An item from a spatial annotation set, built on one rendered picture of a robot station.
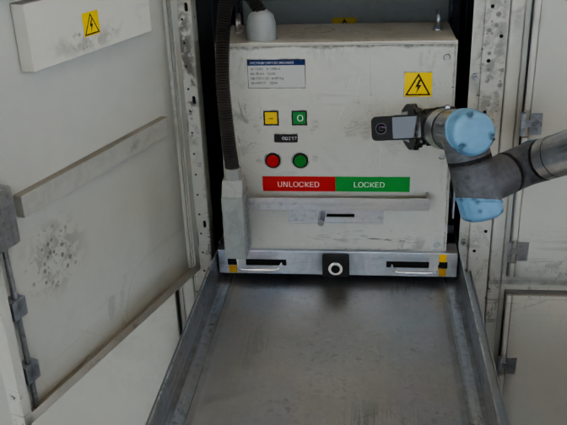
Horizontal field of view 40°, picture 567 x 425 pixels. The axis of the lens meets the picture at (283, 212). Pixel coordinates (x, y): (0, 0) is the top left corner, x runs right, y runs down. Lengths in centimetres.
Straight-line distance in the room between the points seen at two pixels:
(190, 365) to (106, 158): 43
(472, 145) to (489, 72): 40
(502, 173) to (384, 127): 25
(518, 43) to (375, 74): 30
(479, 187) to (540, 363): 75
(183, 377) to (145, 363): 55
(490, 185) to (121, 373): 114
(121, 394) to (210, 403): 71
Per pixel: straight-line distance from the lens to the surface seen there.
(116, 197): 158
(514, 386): 201
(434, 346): 157
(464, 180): 133
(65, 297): 150
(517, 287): 188
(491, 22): 165
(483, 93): 168
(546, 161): 137
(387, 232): 173
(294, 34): 170
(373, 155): 165
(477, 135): 130
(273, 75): 161
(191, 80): 170
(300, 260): 175
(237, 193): 160
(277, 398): 143
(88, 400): 216
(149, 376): 206
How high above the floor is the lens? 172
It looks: 24 degrees down
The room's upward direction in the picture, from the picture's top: 2 degrees counter-clockwise
